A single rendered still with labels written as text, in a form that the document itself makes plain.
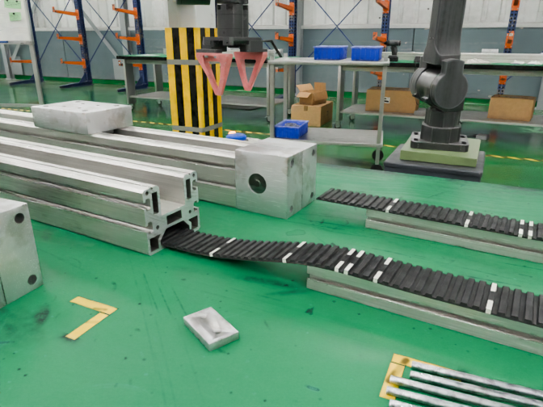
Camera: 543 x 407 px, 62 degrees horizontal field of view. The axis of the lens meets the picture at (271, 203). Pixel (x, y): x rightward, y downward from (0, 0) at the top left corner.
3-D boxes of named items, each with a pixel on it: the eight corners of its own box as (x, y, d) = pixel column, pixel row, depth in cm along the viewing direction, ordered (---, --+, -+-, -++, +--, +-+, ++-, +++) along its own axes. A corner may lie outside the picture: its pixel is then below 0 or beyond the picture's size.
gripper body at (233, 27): (201, 48, 80) (199, 2, 78) (234, 47, 89) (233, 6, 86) (232, 48, 77) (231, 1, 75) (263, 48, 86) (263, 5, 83)
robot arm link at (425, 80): (461, 118, 97) (447, 112, 102) (469, 69, 93) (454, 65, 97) (423, 120, 95) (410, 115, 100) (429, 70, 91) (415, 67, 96)
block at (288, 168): (321, 195, 77) (323, 140, 74) (286, 220, 67) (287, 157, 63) (275, 187, 81) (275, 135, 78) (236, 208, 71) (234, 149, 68)
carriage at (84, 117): (134, 138, 93) (131, 105, 90) (90, 149, 84) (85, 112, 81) (82, 131, 100) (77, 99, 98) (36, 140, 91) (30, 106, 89)
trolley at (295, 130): (383, 160, 403) (393, 39, 368) (382, 178, 353) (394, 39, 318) (270, 153, 425) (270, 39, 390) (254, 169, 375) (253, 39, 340)
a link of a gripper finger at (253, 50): (219, 91, 87) (217, 39, 84) (239, 88, 93) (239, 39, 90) (248, 94, 84) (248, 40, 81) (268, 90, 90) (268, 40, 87)
